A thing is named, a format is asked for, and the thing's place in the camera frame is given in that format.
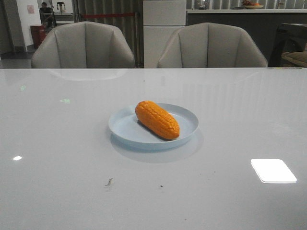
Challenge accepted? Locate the orange plastic corn cob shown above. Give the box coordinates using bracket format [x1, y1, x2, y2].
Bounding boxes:
[135, 101, 180, 140]

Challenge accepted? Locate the light blue round plate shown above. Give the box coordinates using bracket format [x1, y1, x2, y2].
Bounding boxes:
[108, 101, 199, 150]

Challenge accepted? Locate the right grey upholstered chair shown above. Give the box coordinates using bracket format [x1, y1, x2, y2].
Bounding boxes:
[157, 23, 268, 69]

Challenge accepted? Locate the grey upholstered chair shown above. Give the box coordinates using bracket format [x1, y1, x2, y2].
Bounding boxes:
[157, 23, 268, 69]
[31, 22, 135, 69]

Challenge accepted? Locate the white cabinet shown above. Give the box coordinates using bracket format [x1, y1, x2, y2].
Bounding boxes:
[143, 0, 186, 69]

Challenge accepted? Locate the left grey upholstered chair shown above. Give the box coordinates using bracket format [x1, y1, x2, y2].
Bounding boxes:
[31, 22, 135, 69]

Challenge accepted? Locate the red barrier belt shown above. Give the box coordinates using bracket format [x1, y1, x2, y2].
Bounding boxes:
[81, 12, 135, 19]

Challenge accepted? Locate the red trash bin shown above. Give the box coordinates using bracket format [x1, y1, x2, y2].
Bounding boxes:
[30, 25, 46, 48]

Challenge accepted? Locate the dark grey counter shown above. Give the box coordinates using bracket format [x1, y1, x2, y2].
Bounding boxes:
[186, 9, 307, 67]

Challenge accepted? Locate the fruit bowl on counter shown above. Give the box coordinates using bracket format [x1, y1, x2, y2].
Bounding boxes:
[241, 0, 264, 9]

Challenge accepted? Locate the seated person in black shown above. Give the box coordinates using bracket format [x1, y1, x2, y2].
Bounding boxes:
[39, 2, 57, 29]

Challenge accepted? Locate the dark wooden chair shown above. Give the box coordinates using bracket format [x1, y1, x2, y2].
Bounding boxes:
[269, 23, 307, 67]

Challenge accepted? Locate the beige seat cushion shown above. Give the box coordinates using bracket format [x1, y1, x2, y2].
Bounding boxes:
[281, 51, 307, 68]

